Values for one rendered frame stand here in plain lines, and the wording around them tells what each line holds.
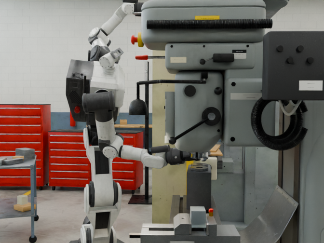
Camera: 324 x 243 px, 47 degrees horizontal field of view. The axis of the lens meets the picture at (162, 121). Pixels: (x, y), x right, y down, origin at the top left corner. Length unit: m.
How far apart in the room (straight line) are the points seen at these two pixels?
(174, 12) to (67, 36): 9.81
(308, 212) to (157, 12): 0.91
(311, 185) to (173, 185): 2.02
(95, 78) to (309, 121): 1.06
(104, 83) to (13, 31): 9.92
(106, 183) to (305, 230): 1.08
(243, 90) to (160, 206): 2.12
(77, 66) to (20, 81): 9.52
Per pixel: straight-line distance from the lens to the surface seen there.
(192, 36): 1.43
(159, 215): 3.42
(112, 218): 2.20
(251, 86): 1.44
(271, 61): 1.21
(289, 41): 1.22
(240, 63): 1.44
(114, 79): 1.97
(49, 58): 11.28
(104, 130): 1.91
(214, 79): 1.45
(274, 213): 1.66
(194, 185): 1.87
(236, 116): 1.43
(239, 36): 1.44
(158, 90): 3.27
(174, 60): 1.43
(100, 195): 2.10
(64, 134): 6.47
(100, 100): 1.81
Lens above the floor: 1.51
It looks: 3 degrees down
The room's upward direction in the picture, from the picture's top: straight up
